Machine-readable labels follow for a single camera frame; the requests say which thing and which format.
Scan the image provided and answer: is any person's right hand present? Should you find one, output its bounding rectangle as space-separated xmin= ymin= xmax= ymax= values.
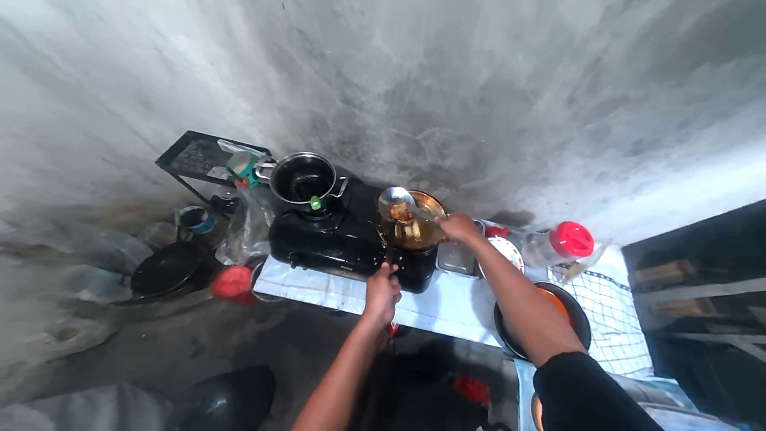
xmin=435 ymin=211 xmax=483 ymax=245

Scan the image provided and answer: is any person's left hand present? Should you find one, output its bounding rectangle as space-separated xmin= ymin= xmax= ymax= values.
xmin=364 ymin=262 xmax=402 ymax=328

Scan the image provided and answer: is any metal skimmer ladle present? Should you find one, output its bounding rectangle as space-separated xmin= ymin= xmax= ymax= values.
xmin=378 ymin=187 xmax=444 ymax=226

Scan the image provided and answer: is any person's left forearm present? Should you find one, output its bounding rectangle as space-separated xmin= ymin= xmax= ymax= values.
xmin=291 ymin=314 xmax=390 ymax=431

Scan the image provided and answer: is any person's right forearm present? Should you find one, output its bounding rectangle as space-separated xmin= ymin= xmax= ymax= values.
xmin=466 ymin=230 xmax=588 ymax=368

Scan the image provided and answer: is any frying pan with oil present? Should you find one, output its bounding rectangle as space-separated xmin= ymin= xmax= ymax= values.
xmin=376 ymin=190 xmax=447 ymax=253

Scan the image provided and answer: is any clear rectangular food container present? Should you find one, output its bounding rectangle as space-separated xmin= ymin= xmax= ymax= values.
xmin=436 ymin=219 xmax=486 ymax=280

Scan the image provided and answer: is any silver table sheet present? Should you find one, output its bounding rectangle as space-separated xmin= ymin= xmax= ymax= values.
xmin=253 ymin=254 xmax=509 ymax=348

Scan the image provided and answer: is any white plate red pattern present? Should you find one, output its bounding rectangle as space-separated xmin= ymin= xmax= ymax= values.
xmin=479 ymin=236 xmax=525 ymax=277

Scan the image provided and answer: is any black gas stove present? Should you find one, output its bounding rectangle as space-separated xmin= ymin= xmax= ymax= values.
xmin=268 ymin=176 xmax=438 ymax=294

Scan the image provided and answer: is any crumpled red bag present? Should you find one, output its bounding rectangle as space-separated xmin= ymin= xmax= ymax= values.
xmin=454 ymin=375 xmax=492 ymax=408

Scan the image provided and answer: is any clear jar red lid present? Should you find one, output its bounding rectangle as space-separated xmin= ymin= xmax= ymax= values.
xmin=521 ymin=221 xmax=595 ymax=269

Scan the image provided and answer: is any small clear plastic packet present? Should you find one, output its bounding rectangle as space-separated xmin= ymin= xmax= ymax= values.
xmin=561 ymin=239 xmax=612 ymax=286

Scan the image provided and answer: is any black steel pot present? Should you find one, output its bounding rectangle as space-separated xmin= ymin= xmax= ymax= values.
xmin=256 ymin=151 xmax=349 ymax=212

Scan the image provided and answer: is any light blue plastic sheet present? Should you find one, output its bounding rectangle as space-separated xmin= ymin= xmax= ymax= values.
xmin=513 ymin=357 xmax=746 ymax=431

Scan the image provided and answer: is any clear plastic bag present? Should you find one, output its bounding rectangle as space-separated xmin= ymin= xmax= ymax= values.
xmin=215 ymin=180 xmax=277 ymax=266

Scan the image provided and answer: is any red plastic bag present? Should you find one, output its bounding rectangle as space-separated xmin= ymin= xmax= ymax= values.
xmin=211 ymin=265 xmax=257 ymax=305

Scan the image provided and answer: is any black round basin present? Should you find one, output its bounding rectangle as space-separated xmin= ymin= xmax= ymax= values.
xmin=494 ymin=281 xmax=592 ymax=362

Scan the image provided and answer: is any white checkered cloth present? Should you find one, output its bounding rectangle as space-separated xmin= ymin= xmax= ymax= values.
xmin=546 ymin=265 xmax=655 ymax=379

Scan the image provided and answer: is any green plastic container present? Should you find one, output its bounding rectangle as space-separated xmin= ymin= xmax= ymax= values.
xmin=226 ymin=151 xmax=259 ymax=188

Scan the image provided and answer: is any blue can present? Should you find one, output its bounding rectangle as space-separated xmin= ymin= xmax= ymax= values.
xmin=179 ymin=206 xmax=216 ymax=235

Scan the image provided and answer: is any black metal rack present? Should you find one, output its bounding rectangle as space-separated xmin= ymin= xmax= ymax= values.
xmin=156 ymin=130 xmax=274 ymax=217

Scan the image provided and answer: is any grey cloth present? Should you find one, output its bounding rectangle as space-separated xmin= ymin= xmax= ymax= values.
xmin=0 ymin=382 xmax=174 ymax=431

